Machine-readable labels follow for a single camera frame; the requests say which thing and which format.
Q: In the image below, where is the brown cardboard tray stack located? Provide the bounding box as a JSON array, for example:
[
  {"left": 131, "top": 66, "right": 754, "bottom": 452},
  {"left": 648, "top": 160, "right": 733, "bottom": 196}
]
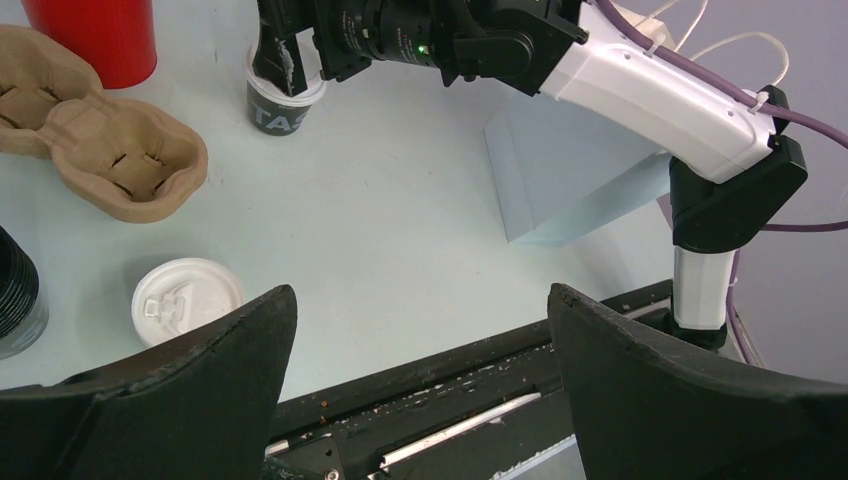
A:
[{"left": 1, "top": 24, "right": 208, "bottom": 224}]

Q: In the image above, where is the red cup holder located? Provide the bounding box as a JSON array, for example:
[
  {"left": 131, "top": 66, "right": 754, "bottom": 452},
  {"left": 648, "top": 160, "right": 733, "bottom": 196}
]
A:
[{"left": 22, "top": 0, "right": 158, "bottom": 89}]

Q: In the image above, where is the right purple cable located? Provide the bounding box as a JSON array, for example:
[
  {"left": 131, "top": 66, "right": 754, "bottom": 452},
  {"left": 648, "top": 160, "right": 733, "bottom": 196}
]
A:
[{"left": 592, "top": 0, "right": 848, "bottom": 369}]

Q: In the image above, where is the white lid stack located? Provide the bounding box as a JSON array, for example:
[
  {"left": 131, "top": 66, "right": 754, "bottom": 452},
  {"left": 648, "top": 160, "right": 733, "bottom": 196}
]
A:
[{"left": 131, "top": 258, "right": 245, "bottom": 348}]

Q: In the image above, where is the white paper bag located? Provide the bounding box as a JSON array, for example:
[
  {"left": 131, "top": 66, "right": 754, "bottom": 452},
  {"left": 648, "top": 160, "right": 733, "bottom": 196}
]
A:
[{"left": 482, "top": 0, "right": 793, "bottom": 250}]

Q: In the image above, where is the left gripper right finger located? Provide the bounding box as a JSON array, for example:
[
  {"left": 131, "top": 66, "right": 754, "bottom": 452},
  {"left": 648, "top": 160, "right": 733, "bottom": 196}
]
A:
[{"left": 548, "top": 284, "right": 847, "bottom": 479}]

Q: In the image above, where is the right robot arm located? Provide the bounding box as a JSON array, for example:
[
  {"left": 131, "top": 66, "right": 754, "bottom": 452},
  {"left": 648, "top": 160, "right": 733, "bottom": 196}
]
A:
[{"left": 253, "top": 1, "right": 808, "bottom": 351}]

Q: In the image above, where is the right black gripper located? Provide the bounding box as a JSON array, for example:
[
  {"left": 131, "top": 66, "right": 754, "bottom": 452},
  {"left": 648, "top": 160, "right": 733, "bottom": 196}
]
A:
[{"left": 253, "top": 0, "right": 385, "bottom": 97}]

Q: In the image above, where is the dark paper coffee cup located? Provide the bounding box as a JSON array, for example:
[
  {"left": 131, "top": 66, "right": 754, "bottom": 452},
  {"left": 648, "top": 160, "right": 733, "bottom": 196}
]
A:
[{"left": 246, "top": 83, "right": 312, "bottom": 137}]

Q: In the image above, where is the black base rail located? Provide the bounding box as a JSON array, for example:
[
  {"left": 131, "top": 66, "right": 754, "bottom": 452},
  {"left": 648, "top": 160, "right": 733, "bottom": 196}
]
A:
[{"left": 261, "top": 278, "right": 677, "bottom": 480}]

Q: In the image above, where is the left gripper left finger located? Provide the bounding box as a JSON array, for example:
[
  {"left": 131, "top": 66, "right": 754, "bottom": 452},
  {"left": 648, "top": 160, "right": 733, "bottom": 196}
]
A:
[{"left": 1, "top": 285, "right": 298, "bottom": 479}]

